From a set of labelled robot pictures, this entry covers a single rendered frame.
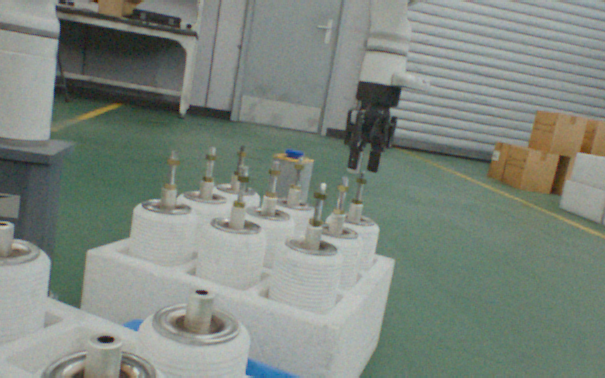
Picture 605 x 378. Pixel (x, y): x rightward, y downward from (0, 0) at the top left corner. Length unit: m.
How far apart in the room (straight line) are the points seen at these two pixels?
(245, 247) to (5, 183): 0.39
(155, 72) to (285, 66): 1.29
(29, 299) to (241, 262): 0.30
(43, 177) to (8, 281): 0.39
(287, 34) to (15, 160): 5.11
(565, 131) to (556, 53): 2.36
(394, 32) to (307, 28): 5.02
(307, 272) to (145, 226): 0.25
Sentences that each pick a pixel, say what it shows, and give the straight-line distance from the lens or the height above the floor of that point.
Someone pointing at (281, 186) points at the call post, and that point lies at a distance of 1.21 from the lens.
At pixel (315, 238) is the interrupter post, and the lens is 0.79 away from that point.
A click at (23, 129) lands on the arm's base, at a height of 0.33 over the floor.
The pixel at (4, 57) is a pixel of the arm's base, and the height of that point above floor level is 0.43.
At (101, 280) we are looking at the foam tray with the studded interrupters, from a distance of 0.89.
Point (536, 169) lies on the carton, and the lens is 4.56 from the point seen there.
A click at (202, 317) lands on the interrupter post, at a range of 0.50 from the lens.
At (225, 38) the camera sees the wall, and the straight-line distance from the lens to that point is 5.91.
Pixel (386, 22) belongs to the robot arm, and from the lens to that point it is 0.97.
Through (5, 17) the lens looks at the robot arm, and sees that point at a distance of 0.99.
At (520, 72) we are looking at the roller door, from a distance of 6.69.
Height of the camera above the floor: 0.47
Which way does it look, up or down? 10 degrees down
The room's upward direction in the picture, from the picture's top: 10 degrees clockwise
